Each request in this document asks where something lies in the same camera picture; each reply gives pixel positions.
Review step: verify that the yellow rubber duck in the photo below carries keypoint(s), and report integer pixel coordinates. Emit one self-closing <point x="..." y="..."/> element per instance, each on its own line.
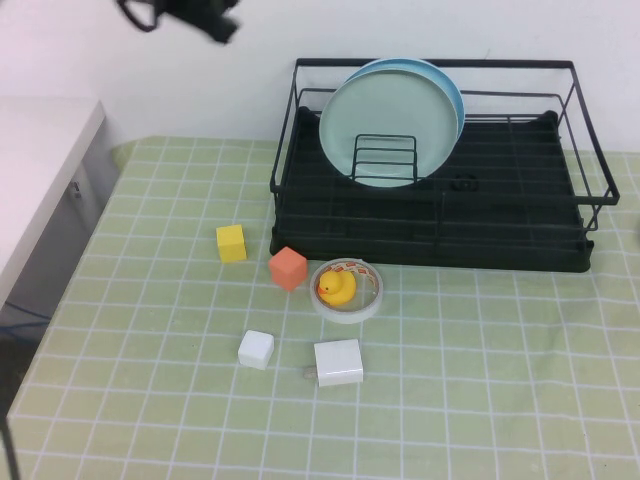
<point x="337" y="287"/>

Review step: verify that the small metal bracket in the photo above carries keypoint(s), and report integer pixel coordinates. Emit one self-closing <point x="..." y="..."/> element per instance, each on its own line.
<point x="76" y="190"/>

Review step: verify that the mint green plate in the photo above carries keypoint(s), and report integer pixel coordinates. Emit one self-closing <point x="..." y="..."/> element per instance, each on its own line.
<point x="385" y="110"/>

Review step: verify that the white foam cube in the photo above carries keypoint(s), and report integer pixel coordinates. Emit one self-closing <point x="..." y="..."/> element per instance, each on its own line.
<point x="255" y="349"/>

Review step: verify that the white side table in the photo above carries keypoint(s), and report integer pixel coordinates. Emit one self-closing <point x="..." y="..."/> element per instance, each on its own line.
<point x="35" y="150"/>

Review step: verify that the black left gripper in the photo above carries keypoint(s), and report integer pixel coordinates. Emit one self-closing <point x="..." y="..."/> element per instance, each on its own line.
<point x="200" y="12"/>

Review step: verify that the orange foam cube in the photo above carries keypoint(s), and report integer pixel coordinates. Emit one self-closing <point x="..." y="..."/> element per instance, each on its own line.
<point x="287" y="270"/>

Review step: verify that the yellow foam cube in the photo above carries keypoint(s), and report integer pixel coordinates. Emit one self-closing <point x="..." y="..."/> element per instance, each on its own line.
<point x="231" y="244"/>

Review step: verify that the white tape roll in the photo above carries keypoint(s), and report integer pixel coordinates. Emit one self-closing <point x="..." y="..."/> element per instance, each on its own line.
<point x="345" y="315"/>

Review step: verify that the light blue plate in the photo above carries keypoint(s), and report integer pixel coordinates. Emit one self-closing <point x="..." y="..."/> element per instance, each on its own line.
<point x="450" y="95"/>

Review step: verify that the green checked tablecloth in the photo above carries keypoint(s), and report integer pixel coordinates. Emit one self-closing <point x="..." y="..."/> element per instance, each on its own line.
<point x="450" y="375"/>

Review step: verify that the white charger adapter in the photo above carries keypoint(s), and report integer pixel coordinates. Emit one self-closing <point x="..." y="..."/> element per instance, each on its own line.
<point x="339" y="362"/>

